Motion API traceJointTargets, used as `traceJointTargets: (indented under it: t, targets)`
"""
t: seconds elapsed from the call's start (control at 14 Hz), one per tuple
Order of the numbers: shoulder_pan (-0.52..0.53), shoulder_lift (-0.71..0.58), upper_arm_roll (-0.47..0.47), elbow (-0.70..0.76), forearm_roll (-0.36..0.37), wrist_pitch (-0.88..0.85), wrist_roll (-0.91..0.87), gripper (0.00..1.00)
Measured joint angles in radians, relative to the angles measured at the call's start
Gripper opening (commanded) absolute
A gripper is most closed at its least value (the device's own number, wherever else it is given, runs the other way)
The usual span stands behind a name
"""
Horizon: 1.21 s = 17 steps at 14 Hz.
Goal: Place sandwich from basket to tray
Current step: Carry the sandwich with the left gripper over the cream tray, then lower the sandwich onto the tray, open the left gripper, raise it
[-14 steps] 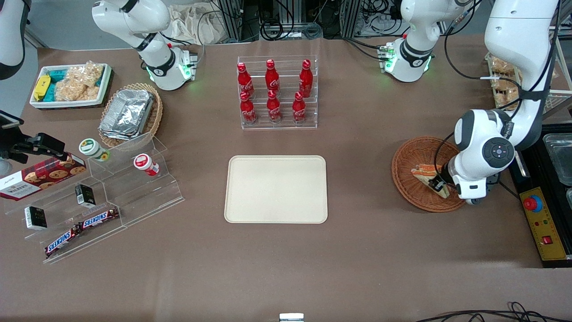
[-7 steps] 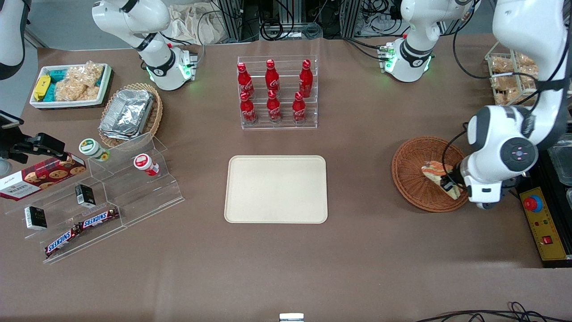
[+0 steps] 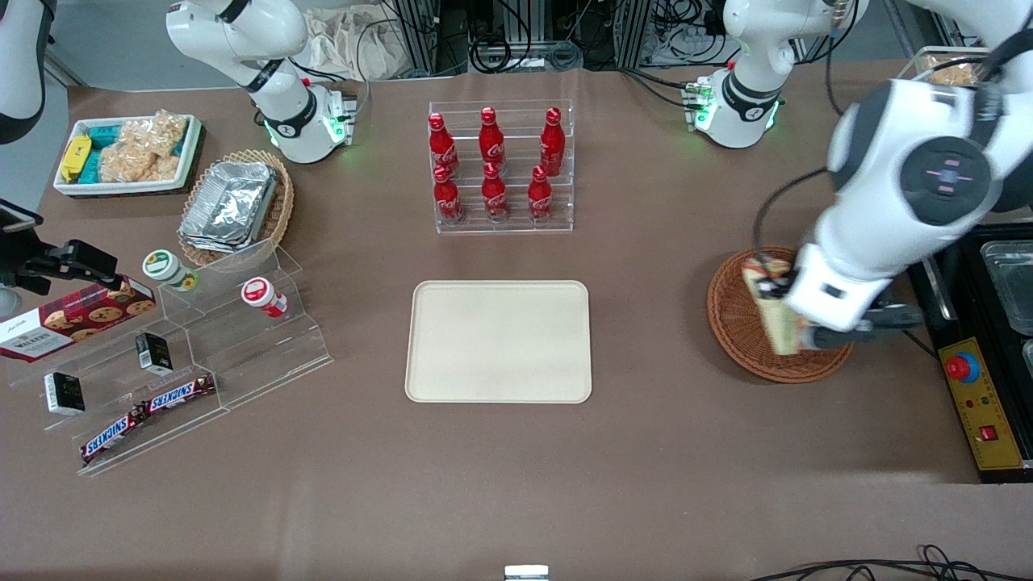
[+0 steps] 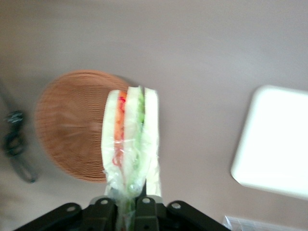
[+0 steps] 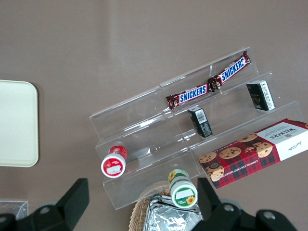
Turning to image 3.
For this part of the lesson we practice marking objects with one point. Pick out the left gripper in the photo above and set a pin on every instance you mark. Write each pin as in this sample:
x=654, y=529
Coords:
x=785, y=282

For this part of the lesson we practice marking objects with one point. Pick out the triangle sandwich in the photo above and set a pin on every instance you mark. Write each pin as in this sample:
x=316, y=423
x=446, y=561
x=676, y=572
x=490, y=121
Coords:
x=779, y=327

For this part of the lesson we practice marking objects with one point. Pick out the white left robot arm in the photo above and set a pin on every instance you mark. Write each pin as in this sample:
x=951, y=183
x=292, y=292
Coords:
x=944, y=173

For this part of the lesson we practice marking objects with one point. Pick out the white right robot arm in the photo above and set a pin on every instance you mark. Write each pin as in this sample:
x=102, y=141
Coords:
x=242, y=32

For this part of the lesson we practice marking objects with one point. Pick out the round brown wicker basket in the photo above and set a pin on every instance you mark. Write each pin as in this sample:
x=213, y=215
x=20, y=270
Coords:
x=730, y=323

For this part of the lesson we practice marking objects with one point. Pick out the oval wicker basket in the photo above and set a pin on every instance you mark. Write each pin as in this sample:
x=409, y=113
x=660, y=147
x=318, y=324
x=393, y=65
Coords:
x=282, y=202

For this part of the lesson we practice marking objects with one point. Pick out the beige rectangular tray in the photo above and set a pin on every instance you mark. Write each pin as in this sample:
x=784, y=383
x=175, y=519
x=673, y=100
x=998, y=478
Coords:
x=498, y=341

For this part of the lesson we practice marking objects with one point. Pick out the red plaid cookie box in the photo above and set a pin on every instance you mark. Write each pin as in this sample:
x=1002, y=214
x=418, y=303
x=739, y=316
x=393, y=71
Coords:
x=73, y=323

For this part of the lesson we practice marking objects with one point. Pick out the green lid white cup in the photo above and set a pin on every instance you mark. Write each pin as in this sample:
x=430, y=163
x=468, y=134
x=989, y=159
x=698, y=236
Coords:
x=165, y=268

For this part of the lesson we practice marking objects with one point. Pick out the white rectangular snack bin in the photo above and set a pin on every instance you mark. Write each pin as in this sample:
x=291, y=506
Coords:
x=121, y=188

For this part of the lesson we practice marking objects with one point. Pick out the teal snack pack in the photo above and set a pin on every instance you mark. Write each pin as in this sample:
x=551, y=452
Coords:
x=92, y=167
x=103, y=135

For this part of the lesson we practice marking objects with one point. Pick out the clear rice cracker bag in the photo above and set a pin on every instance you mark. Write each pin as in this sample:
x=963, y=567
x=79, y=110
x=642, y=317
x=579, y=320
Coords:
x=157, y=133
x=133, y=165

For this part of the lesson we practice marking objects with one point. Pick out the yellow snack pack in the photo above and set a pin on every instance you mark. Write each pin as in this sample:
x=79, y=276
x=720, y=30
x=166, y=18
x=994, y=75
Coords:
x=75, y=157

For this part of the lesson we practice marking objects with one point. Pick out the small black box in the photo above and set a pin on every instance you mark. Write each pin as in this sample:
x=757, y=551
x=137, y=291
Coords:
x=64, y=394
x=153, y=353

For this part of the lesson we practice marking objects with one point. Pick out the clear acrylic stepped display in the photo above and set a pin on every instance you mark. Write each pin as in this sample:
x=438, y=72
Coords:
x=266, y=355
x=105, y=383

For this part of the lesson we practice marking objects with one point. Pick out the stacked foil containers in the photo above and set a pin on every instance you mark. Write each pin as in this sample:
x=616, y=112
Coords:
x=230, y=206

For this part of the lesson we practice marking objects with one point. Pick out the snickers chocolate bar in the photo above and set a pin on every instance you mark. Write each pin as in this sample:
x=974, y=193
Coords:
x=113, y=436
x=181, y=393

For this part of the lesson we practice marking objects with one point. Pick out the red lid white cup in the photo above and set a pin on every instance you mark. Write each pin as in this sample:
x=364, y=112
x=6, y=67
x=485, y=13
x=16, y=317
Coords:
x=260, y=294

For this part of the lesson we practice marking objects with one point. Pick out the black equipment platform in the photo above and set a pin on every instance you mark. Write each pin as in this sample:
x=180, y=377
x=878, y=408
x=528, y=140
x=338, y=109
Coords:
x=968, y=323

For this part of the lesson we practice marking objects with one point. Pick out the red emergency stop button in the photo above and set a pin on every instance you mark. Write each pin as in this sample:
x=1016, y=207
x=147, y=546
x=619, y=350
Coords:
x=962, y=368

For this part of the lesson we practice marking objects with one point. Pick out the steel food pan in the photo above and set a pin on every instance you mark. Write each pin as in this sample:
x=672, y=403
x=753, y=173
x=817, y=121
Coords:
x=1009, y=286

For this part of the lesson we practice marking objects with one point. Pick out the yellow control panel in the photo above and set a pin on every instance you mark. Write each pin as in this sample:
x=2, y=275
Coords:
x=989, y=407

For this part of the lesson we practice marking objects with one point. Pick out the red cola bottle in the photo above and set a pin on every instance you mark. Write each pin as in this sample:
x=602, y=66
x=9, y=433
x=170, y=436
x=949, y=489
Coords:
x=491, y=141
x=441, y=145
x=494, y=196
x=539, y=198
x=552, y=144
x=447, y=200

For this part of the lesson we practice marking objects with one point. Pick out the clear acrylic bottle rack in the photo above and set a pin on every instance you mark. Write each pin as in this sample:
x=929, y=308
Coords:
x=516, y=227

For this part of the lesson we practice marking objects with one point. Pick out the bagged rice cracker snack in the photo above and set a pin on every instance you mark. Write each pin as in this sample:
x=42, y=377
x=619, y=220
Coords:
x=952, y=74

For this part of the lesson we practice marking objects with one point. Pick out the beige crumpled cloth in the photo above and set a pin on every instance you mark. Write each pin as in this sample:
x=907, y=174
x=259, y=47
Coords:
x=347, y=40

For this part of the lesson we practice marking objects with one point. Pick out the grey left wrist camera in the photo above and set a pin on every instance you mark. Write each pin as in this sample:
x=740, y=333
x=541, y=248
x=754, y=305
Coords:
x=839, y=337

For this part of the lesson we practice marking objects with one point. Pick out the aluminium frame post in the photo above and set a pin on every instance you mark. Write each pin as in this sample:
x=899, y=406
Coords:
x=420, y=36

